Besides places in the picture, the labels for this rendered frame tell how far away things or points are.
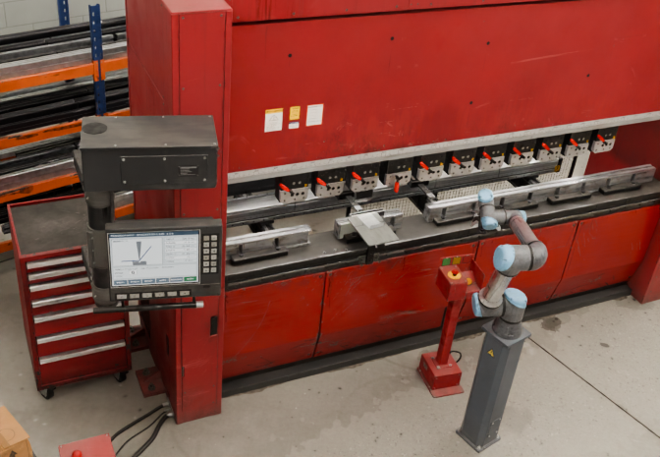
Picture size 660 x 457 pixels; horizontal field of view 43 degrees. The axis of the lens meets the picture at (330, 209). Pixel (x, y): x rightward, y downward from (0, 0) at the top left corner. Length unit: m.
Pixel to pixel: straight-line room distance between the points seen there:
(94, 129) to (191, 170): 0.39
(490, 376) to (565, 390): 0.94
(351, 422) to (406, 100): 1.79
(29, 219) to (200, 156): 1.55
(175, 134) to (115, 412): 2.02
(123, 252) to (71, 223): 1.11
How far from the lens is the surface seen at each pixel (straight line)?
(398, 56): 4.12
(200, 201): 3.81
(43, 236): 4.39
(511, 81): 4.58
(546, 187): 5.20
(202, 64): 3.49
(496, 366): 4.36
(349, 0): 3.86
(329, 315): 4.70
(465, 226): 4.83
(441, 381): 5.00
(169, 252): 3.38
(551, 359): 5.46
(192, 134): 3.23
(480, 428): 4.67
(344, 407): 4.84
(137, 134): 3.23
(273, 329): 4.60
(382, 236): 4.40
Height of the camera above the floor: 3.49
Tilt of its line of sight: 33 degrees down
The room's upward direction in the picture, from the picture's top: 6 degrees clockwise
